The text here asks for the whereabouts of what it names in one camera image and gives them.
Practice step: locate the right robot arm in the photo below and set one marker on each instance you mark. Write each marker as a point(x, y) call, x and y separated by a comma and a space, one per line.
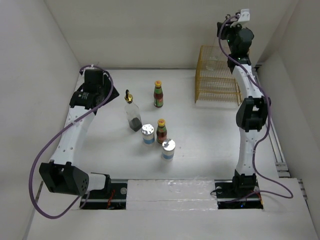
point(253, 111)

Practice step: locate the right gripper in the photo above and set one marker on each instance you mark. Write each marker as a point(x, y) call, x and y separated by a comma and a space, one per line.
point(226, 27)

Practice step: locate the red sauce bottle yellow cap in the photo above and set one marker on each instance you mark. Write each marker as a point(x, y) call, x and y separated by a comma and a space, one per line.
point(158, 94)

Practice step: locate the glass oil bottle gold spout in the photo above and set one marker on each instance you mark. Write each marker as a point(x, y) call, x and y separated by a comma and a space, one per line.
point(133, 112)

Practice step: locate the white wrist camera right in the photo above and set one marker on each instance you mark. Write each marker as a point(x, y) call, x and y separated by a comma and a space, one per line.
point(241, 18)

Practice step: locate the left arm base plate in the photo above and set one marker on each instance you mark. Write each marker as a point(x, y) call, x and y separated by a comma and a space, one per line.
point(112, 197)

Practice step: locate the yellow wire rack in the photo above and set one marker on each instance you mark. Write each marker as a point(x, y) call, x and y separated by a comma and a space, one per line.
point(218, 85)

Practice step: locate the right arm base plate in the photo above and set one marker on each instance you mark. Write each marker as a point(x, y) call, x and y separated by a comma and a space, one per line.
point(230, 199)

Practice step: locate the salt shaker blue label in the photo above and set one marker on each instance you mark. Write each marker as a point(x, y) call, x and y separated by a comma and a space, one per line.
point(148, 134)
point(168, 149)

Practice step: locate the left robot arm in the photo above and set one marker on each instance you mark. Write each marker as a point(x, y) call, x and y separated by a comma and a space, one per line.
point(62, 174)

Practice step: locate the aluminium rail right side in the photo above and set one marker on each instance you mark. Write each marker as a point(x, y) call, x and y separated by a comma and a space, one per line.
point(269, 157)

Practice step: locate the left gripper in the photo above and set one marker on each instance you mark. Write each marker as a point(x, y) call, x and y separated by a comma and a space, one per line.
point(106, 84)

